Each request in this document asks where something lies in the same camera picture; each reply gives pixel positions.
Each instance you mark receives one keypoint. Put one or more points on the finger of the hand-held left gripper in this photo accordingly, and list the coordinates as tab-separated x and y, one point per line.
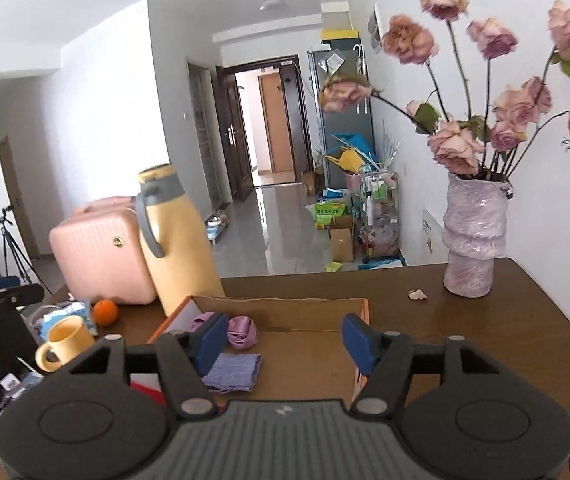
15	295

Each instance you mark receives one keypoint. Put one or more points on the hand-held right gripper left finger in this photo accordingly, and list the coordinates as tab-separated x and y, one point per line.
212	342

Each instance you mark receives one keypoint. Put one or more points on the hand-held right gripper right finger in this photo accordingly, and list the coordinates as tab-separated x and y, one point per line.
357	342

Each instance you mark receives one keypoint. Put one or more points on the lavender cloth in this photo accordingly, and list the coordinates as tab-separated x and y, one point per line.
235	372

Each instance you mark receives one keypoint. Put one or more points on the orange-edged cardboard box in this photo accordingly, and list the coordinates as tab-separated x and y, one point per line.
295	315

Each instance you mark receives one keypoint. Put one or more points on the purple rolled cloth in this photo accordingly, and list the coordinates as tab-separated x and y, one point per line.
204	321
242	332

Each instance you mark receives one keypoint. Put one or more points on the black tripod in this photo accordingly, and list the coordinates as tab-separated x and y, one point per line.
12	247

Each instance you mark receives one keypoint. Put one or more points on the blue tissue pack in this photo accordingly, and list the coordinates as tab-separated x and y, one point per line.
62	312

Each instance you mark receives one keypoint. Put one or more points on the yellow mug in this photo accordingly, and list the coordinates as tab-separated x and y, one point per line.
70	342

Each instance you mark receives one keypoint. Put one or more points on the fallen rose petal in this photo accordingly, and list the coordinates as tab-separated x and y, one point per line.
417	295

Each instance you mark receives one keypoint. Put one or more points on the red cloth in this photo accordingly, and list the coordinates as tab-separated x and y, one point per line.
147	393

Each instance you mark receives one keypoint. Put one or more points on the pink suitcase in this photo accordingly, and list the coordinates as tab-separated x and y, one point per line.
95	255

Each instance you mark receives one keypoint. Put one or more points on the orange fruit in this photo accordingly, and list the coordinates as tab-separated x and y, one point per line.
105	312

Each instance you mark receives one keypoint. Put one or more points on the brown cardboard carton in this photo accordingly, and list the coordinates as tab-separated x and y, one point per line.
341	242

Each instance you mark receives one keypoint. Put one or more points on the yellow thermos jug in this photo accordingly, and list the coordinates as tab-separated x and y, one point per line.
180	245

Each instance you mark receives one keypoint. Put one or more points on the small shoe rack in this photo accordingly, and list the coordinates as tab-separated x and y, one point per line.
216	227

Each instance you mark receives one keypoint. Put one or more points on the green printed box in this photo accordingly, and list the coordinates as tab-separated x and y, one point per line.
330	216

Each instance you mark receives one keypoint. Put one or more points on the pink textured vase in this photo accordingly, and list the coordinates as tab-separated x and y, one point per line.
470	240

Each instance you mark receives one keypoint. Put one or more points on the yellow bag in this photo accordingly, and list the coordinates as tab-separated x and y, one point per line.
350	158

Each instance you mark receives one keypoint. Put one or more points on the blue bag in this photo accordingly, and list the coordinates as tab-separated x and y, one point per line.
360	141

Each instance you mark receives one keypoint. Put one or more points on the dark wooden door leaf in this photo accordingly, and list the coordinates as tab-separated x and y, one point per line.
235	135
295	120

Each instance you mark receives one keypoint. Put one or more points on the bunch of dried pink roses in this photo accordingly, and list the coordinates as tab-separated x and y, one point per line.
452	147

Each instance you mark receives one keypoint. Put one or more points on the grey refrigerator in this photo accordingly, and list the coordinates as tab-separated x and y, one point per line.
350	120

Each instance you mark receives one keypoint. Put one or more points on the light wooden door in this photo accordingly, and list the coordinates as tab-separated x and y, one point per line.
275	125

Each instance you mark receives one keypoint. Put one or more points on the yellow and blue box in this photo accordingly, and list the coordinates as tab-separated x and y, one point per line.
340	36

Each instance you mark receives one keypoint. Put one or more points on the ceiling lamp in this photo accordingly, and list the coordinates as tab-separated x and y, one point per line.
270	5

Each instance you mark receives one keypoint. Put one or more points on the wall poster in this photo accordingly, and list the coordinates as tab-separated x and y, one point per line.
375	27

